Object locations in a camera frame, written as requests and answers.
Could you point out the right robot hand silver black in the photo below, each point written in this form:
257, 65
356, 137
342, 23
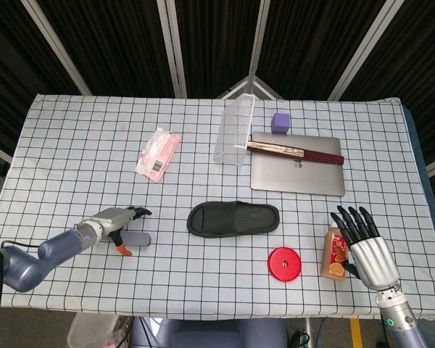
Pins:
373, 261

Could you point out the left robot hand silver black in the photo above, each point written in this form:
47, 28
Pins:
112, 219

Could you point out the left robot arm blue grey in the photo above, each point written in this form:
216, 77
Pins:
40, 259

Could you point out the right robot arm blue grey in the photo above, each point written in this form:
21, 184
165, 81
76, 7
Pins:
402, 322

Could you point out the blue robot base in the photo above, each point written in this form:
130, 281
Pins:
210, 335

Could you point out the brown juice bottle red label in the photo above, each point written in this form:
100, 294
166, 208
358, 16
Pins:
331, 253

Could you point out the pink white plastic packet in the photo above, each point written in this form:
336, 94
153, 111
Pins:
159, 156

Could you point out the red plastic disc with hole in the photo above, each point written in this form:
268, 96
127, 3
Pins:
291, 268

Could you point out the black slipper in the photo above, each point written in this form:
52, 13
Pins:
221, 221

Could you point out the white checked tablecloth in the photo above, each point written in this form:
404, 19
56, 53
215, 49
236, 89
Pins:
203, 282

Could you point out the grey closed laptop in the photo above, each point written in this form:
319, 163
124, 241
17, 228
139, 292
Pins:
297, 179

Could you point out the clear plastic container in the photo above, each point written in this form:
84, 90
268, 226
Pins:
90, 330

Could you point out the blue table cover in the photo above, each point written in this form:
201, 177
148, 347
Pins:
426, 152

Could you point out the dark red folded fan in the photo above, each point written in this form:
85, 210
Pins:
311, 154

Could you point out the purple cube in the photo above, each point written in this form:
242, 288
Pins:
280, 124

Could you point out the black folding partition white frame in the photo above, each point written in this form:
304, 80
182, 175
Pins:
112, 47

